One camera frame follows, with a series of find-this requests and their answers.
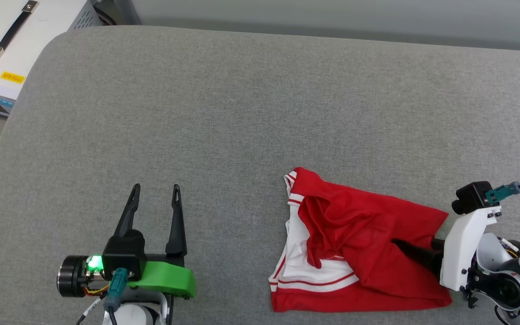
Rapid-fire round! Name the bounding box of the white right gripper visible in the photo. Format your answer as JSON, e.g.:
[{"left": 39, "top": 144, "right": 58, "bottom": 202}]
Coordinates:
[{"left": 391, "top": 205, "right": 502, "bottom": 292}]

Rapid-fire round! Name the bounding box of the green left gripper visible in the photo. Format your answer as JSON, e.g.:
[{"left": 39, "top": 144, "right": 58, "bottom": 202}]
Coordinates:
[{"left": 58, "top": 183, "right": 197, "bottom": 299}]

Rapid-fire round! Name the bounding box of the red and white garment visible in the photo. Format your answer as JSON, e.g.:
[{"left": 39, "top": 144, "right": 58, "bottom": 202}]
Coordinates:
[{"left": 268, "top": 167, "right": 454, "bottom": 313}]

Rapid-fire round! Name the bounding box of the yellow warning label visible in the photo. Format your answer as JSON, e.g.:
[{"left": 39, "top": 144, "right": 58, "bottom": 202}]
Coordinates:
[{"left": 0, "top": 71, "right": 26, "bottom": 85}]

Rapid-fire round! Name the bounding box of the white equipment case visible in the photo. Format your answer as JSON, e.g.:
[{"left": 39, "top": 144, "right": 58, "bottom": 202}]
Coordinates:
[{"left": 0, "top": 0, "right": 107, "bottom": 118}]

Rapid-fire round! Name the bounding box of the teal left camera connector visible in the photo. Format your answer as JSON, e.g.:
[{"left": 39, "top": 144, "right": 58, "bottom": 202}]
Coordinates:
[{"left": 107, "top": 268, "right": 129, "bottom": 312}]

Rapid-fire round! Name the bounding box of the teal camera connector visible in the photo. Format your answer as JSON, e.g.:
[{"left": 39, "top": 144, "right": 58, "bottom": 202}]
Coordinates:
[
  {"left": 485, "top": 182, "right": 520, "bottom": 205},
  {"left": 107, "top": 268, "right": 129, "bottom": 312}
]

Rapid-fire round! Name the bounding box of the teal right camera connector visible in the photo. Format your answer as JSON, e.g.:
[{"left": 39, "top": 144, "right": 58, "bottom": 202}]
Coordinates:
[{"left": 485, "top": 182, "right": 520, "bottom": 205}]

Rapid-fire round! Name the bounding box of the thin black labelled cable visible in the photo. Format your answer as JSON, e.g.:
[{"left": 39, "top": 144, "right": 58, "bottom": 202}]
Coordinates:
[{"left": 76, "top": 293, "right": 107, "bottom": 325}]

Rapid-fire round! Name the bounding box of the black case handle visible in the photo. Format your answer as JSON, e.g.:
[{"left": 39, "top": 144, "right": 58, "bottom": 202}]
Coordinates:
[{"left": 0, "top": 1, "right": 40, "bottom": 63}]

